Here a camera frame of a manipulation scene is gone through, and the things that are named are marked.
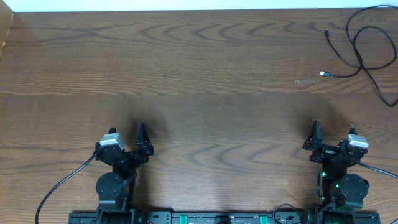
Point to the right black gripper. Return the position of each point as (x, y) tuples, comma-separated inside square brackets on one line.
[(314, 138)]

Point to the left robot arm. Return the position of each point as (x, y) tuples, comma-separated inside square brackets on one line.
[(116, 188)]

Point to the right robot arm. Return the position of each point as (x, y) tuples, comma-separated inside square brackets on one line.
[(342, 194)]

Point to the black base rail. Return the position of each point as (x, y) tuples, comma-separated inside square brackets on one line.
[(280, 215)]

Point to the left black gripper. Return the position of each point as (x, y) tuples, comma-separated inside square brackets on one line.
[(125, 154)]

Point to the cardboard panel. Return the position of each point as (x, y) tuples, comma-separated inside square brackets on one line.
[(6, 19)]

